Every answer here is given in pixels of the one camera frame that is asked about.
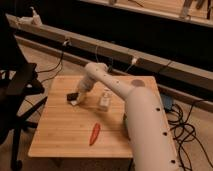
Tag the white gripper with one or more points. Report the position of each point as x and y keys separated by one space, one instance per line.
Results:
x=84 y=86

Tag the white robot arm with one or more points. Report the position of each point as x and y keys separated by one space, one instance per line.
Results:
x=150 y=138

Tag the small clear bottle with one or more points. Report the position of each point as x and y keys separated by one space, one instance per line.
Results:
x=105 y=100

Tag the wooden table board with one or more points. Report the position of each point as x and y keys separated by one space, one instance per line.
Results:
x=64 y=130

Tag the red chili pepper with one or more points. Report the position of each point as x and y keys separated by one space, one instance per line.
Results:
x=94 y=134

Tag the black office chair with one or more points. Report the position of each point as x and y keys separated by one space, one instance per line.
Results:
x=18 y=79

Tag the blue power adapter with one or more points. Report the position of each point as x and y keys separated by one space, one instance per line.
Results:
x=167 y=101

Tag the white object on ledge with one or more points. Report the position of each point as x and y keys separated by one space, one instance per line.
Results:
x=35 y=19

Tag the long wooden ledge rail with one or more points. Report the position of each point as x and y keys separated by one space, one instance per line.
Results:
x=173 y=70

